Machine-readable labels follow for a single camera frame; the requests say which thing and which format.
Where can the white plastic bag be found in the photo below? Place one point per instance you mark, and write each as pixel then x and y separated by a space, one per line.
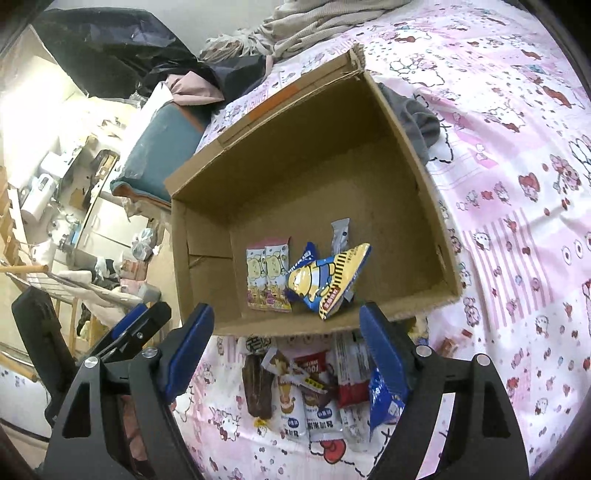
pixel 143 244

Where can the yellow blue cartoon snack packet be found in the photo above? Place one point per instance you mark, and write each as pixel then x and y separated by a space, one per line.
pixel 318 277

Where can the small grey sachet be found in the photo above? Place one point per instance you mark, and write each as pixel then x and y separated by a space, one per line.
pixel 340 233

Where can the pink bear print snack packet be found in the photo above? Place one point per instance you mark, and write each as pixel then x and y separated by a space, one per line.
pixel 268 272

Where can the grey cloth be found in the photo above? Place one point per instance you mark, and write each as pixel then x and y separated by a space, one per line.
pixel 415 120

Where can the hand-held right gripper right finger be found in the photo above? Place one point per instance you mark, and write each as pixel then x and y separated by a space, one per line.
pixel 383 355

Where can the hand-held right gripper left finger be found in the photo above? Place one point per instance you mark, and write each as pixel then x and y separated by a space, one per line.
pixel 191 350

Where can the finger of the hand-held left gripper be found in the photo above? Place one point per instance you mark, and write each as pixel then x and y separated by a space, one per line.
pixel 131 319

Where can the white kitchen appliance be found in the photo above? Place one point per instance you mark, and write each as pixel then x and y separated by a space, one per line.
pixel 39 194

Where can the wooden rod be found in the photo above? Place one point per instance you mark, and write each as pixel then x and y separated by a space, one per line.
pixel 25 267

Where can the red white burger snack packet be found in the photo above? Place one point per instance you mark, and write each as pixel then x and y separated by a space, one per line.
pixel 318 383

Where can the small brown candy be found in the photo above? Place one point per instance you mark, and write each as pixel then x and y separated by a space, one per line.
pixel 448 347

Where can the long clear red-ended snack packet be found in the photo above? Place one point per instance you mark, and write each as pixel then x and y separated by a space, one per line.
pixel 353 383

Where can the pink garment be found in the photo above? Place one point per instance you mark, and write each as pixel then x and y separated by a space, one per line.
pixel 191 90

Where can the pink cartoon print bedsheet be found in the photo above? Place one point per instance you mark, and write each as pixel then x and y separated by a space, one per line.
pixel 508 138

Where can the grey cabinet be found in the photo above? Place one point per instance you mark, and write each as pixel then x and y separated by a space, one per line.
pixel 106 221

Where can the beige striped blanket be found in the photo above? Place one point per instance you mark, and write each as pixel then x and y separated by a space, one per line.
pixel 314 23

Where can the brown cardboard box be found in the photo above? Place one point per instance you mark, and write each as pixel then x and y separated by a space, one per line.
pixel 323 175

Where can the white towel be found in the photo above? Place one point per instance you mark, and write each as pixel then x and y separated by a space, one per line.
pixel 115 300

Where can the white blue cartoon snack packet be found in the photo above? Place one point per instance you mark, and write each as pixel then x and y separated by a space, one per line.
pixel 291 406

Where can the long brown snack packet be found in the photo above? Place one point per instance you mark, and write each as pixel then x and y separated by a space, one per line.
pixel 258 387

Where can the black plastic bag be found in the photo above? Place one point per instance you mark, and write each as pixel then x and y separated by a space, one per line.
pixel 106 50

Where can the dark navy cloth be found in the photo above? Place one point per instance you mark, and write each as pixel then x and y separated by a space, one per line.
pixel 240 76

